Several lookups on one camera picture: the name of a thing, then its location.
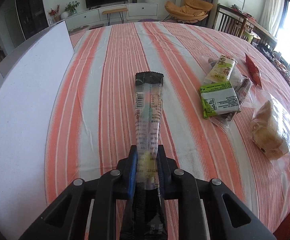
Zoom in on long black clear snack pack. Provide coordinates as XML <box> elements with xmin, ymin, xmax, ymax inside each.
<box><xmin>120</xmin><ymin>72</ymin><xmax>168</xmax><ymax>239</ymax></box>

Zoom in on green white snack packet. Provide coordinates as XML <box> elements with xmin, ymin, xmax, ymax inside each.
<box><xmin>200</xmin><ymin>81</ymin><xmax>240</xmax><ymax>119</ymax></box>

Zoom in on yellow cream cracker pack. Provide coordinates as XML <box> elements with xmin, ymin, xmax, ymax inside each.
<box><xmin>204</xmin><ymin>54</ymin><xmax>236</xmax><ymax>84</ymax></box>

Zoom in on bread loaf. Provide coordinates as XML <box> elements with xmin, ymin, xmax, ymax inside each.
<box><xmin>250</xmin><ymin>92</ymin><xmax>290</xmax><ymax>162</ymax></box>

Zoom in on clear bag brown biscuits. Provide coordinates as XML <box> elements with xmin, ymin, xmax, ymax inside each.
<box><xmin>210</xmin><ymin>62</ymin><xmax>253</xmax><ymax>132</ymax></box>

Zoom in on red snack packet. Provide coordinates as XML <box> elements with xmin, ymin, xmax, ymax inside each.
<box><xmin>245</xmin><ymin>54</ymin><xmax>262</xmax><ymax>88</ymax></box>

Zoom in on dark brown sausage stick pack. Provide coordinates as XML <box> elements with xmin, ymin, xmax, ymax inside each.
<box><xmin>221</xmin><ymin>77</ymin><xmax>253</xmax><ymax>121</ymax></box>

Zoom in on striped orange white tablecloth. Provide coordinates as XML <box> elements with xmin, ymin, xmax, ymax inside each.
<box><xmin>45</xmin><ymin>22</ymin><xmax>290</xmax><ymax>231</ymax></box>

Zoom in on white cardboard box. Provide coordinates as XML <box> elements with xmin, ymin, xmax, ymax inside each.
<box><xmin>0</xmin><ymin>22</ymin><xmax>74</xmax><ymax>239</ymax></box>

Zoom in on small wooden bench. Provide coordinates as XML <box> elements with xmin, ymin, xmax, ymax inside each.
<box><xmin>102</xmin><ymin>8</ymin><xmax>129</xmax><ymax>26</ymax></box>

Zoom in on white tv cabinet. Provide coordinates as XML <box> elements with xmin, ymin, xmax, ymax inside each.
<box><xmin>64</xmin><ymin>3</ymin><xmax>158</xmax><ymax>31</ymax></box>

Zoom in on orange lounge chair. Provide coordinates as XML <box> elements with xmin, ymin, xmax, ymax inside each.
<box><xmin>164</xmin><ymin>0</ymin><xmax>214</xmax><ymax>23</ymax></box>

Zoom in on green plant white vase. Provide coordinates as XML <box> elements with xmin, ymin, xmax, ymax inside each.
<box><xmin>60</xmin><ymin>1</ymin><xmax>80</xmax><ymax>20</ymax></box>

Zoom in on red flower vase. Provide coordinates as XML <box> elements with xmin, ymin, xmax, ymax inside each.
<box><xmin>48</xmin><ymin>4</ymin><xmax>60</xmax><ymax>22</ymax></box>

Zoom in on black tall cabinet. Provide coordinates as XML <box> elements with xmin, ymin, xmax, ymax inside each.
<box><xmin>15</xmin><ymin>0</ymin><xmax>48</xmax><ymax>40</ymax></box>

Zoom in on white sheer curtain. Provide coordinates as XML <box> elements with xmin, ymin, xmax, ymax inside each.
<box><xmin>260</xmin><ymin>0</ymin><xmax>285</xmax><ymax>36</ymax></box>

